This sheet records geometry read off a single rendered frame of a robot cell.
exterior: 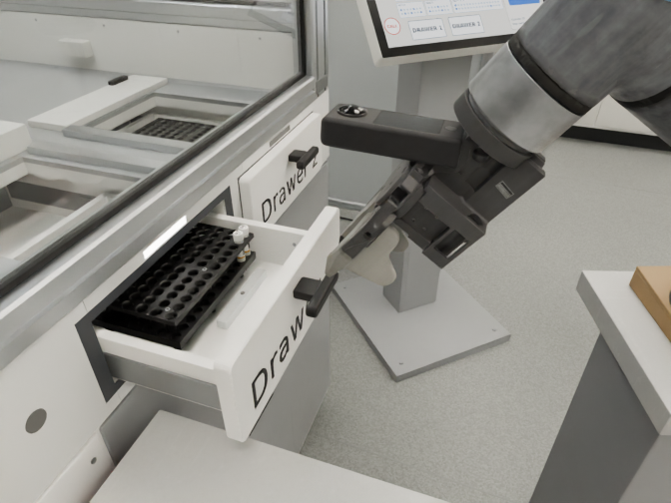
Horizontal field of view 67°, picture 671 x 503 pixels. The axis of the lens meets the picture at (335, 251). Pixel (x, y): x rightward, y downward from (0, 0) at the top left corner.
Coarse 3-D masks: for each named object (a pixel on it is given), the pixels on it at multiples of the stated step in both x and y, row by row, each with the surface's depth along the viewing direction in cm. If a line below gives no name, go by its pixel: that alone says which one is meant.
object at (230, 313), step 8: (256, 272) 66; (264, 272) 67; (248, 280) 65; (256, 280) 65; (248, 288) 64; (256, 288) 65; (240, 296) 62; (248, 296) 63; (232, 304) 61; (240, 304) 61; (224, 312) 60; (232, 312) 60; (224, 320) 59; (232, 320) 60; (224, 328) 59
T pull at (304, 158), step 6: (294, 150) 83; (300, 150) 83; (312, 150) 83; (318, 150) 85; (294, 156) 82; (300, 156) 81; (306, 156) 81; (312, 156) 82; (300, 162) 80; (306, 162) 80; (300, 168) 80
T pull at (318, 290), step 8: (336, 272) 56; (304, 280) 55; (312, 280) 55; (320, 280) 55; (328, 280) 55; (336, 280) 57; (296, 288) 54; (304, 288) 54; (312, 288) 54; (320, 288) 54; (328, 288) 54; (296, 296) 54; (304, 296) 54; (312, 296) 53; (320, 296) 53; (328, 296) 54; (312, 304) 52; (320, 304) 52; (312, 312) 51
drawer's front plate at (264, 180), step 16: (304, 128) 87; (320, 128) 94; (288, 144) 81; (304, 144) 88; (320, 144) 96; (272, 160) 77; (288, 160) 82; (320, 160) 97; (256, 176) 72; (272, 176) 78; (288, 176) 84; (304, 176) 91; (240, 192) 72; (256, 192) 73; (272, 192) 79; (288, 192) 85; (256, 208) 74; (272, 208) 80
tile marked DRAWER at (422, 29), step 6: (438, 18) 118; (408, 24) 115; (414, 24) 116; (420, 24) 117; (426, 24) 117; (432, 24) 118; (438, 24) 118; (414, 30) 116; (420, 30) 116; (426, 30) 117; (432, 30) 117; (438, 30) 118; (444, 30) 118; (414, 36) 116; (420, 36) 116; (426, 36) 117; (432, 36) 117; (438, 36) 118; (444, 36) 118
